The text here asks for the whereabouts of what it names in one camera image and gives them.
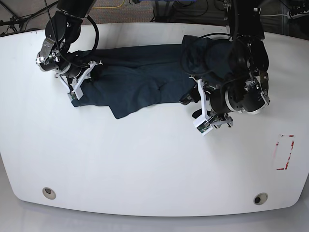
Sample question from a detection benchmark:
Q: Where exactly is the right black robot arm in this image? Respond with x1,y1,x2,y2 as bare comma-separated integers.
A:
36,0,102,100

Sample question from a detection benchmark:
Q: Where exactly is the black tripod stand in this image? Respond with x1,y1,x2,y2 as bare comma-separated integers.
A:
0,0,47,37

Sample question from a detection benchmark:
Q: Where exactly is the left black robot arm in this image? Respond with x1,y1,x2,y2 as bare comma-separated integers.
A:
180,0,270,135

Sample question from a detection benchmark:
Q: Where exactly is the yellow cable on floor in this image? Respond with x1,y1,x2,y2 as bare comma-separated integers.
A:
93,0,126,10

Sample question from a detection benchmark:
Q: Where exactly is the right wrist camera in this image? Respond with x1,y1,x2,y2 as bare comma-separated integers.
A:
68,88,84,101

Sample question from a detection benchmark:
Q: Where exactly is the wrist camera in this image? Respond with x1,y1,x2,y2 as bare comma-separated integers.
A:
68,88,84,101
193,115,213,136

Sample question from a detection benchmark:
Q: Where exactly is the left table cable grommet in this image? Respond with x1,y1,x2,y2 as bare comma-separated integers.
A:
42,188,56,200

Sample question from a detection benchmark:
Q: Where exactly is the table cable grommet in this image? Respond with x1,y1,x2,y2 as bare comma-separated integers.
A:
253,192,268,205
42,188,56,200

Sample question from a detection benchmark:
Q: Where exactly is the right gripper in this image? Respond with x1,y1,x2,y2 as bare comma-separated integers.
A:
55,60,103,94

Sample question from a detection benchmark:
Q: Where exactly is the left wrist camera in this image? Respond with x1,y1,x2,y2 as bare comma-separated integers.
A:
193,115,213,136

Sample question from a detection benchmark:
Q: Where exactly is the white power strip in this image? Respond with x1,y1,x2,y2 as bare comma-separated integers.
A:
287,5,309,19

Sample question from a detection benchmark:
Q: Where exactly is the red tape rectangle marking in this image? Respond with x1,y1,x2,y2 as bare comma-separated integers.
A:
273,135,295,171

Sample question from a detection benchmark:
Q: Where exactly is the dark navy T-shirt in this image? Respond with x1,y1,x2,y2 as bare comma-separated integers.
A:
71,35,244,120

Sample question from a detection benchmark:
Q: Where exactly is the right table cable grommet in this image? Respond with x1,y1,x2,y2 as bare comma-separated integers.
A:
253,192,268,205

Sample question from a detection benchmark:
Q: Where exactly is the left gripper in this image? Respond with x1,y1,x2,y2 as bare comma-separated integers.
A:
179,79,234,129

